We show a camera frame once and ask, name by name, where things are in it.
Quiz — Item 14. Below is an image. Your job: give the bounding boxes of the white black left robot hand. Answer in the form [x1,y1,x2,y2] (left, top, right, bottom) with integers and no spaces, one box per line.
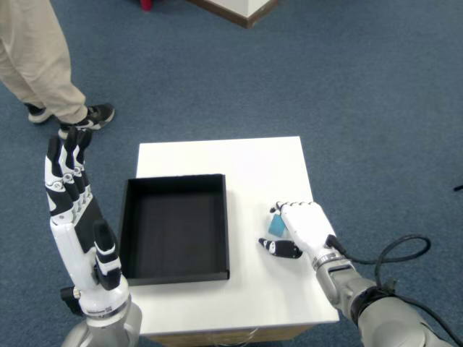
[45,126,130,319]

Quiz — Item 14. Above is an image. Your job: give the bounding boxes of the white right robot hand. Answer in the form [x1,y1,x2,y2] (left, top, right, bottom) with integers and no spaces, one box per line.
[257,201,343,262]

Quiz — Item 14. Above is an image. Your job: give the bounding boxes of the blue cube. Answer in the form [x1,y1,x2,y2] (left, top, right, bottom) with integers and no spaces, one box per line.
[268,213,288,236]

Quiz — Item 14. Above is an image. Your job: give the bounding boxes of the black open box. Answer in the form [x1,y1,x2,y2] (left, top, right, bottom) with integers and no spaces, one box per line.
[118,173,232,287]

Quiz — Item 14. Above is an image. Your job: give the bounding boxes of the black left wrist connector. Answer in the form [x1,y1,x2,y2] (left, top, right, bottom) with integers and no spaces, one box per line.
[59,286,84,317]

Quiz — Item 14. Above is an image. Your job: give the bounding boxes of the white wooden table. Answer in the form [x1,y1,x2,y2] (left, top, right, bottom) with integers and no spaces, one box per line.
[136,135,340,347]

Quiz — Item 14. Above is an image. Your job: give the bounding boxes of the black white sneaker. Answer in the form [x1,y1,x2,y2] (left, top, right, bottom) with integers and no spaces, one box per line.
[57,103,116,140]
[25,103,54,124]

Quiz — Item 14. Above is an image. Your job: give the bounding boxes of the beige trousers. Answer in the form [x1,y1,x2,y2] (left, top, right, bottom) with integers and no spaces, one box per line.
[0,0,88,124]

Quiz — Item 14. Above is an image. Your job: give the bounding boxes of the white cabinet with brown base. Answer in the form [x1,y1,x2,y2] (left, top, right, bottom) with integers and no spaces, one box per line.
[187,0,280,29]

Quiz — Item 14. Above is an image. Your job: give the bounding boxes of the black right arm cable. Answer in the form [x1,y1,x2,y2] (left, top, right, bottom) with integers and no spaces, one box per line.
[325,234,463,337]

